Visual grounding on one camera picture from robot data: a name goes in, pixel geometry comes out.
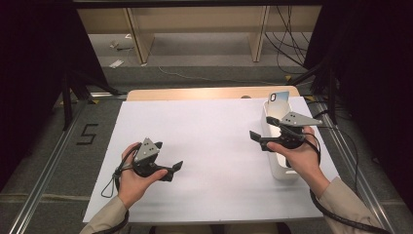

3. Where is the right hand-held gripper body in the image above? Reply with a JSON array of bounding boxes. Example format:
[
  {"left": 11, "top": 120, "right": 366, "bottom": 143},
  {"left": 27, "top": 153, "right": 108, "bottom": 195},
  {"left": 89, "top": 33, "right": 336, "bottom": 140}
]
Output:
[{"left": 259, "top": 111, "right": 323, "bottom": 169}]

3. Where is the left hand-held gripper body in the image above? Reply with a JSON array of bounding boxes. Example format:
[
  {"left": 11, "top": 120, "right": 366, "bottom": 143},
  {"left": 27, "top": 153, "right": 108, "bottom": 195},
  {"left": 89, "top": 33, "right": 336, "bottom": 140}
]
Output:
[{"left": 131, "top": 137, "right": 169, "bottom": 178}]

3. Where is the white plastic bin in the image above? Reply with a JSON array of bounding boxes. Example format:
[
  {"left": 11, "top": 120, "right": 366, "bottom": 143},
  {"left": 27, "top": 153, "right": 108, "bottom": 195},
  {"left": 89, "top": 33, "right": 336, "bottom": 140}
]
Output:
[{"left": 261, "top": 97, "right": 305, "bottom": 181}]

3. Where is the person's left hand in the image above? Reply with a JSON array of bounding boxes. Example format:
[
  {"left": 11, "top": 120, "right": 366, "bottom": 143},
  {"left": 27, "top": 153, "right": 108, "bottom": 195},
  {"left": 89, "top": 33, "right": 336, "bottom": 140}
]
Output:
[{"left": 116, "top": 141, "right": 169, "bottom": 210}]

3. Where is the person's right hand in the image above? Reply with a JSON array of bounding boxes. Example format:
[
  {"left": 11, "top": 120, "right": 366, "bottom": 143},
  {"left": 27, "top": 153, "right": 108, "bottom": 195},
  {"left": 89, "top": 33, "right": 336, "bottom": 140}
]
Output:
[{"left": 266, "top": 126, "right": 331, "bottom": 200}]

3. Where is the white board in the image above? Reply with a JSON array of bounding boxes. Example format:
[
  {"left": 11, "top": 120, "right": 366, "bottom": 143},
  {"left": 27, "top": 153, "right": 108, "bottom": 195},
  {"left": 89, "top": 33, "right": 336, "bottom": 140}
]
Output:
[{"left": 82, "top": 96, "right": 341, "bottom": 225}]

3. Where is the black tripod stand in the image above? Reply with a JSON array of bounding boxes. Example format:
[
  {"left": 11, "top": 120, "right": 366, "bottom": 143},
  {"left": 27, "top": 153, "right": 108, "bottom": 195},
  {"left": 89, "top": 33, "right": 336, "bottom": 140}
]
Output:
[
  {"left": 288, "top": 55, "right": 340, "bottom": 126},
  {"left": 59, "top": 67, "right": 121, "bottom": 131}
]

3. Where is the wooden table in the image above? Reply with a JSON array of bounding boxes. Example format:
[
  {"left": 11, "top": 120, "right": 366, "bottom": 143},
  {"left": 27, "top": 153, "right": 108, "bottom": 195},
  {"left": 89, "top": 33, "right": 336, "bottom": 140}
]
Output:
[{"left": 126, "top": 85, "right": 301, "bottom": 102}]

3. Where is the black curtain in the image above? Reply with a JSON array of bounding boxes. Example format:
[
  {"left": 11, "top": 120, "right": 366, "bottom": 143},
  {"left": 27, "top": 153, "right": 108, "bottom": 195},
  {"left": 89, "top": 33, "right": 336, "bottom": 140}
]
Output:
[
  {"left": 303, "top": 0, "right": 413, "bottom": 199},
  {"left": 0, "top": 0, "right": 110, "bottom": 193}
]

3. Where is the wooden shelf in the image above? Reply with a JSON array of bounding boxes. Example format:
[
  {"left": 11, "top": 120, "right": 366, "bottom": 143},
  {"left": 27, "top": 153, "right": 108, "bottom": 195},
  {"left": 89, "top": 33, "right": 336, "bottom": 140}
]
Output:
[{"left": 77, "top": 5, "right": 322, "bottom": 64}]

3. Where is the thin grey cord loop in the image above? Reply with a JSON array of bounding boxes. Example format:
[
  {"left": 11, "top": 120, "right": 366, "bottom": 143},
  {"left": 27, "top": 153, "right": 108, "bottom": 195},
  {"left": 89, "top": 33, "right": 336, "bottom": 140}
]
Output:
[{"left": 100, "top": 164, "right": 134, "bottom": 199}]

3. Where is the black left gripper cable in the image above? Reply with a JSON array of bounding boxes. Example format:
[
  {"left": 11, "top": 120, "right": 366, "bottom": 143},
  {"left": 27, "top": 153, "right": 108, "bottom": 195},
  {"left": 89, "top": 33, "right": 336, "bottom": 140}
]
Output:
[{"left": 92, "top": 144, "right": 144, "bottom": 234}]

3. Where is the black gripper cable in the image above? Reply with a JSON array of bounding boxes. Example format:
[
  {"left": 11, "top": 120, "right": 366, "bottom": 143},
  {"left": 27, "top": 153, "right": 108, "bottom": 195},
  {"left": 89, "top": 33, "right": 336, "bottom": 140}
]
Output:
[
  {"left": 301, "top": 131, "right": 391, "bottom": 234},
  {"left": 92, "top": 144, "right": 144, "bottom": 234}
]

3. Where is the white floor cable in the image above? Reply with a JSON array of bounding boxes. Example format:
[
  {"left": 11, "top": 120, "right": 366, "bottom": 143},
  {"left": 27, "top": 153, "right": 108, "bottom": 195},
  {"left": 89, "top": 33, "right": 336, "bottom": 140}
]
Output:
[{"left": 147, "top": 52, "right": 290, "bottom": 86}]

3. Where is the black floor cable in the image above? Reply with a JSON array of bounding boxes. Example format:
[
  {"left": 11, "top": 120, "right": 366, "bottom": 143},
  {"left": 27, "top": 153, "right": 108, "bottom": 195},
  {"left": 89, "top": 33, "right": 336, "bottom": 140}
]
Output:
[{"left": 313, "top": 100, "right": 383, "bottom": 199}]

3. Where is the bundle of black cables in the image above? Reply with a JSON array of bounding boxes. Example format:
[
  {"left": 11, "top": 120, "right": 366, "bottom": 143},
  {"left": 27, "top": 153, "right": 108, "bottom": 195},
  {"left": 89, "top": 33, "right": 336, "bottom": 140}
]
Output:
[{"left": 264, "top": 5, "right": 313, "bottom": 76}]

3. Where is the aluminium floor rail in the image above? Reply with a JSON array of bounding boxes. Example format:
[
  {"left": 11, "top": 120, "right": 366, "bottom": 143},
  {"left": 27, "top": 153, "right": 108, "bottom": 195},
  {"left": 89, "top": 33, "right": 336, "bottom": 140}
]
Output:
[
  {"left": 8, "top": 100, "right": 91, "bottom": 234},
  {"left": 311, "top": 97, "right": 395, "bottom": 234}
]

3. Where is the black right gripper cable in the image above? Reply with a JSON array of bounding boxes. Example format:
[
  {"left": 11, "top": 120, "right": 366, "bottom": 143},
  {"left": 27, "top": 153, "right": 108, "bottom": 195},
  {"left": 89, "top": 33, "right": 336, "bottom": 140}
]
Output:
[{"left": 301, "top": 131, "right": 391, "bottom": 234}]

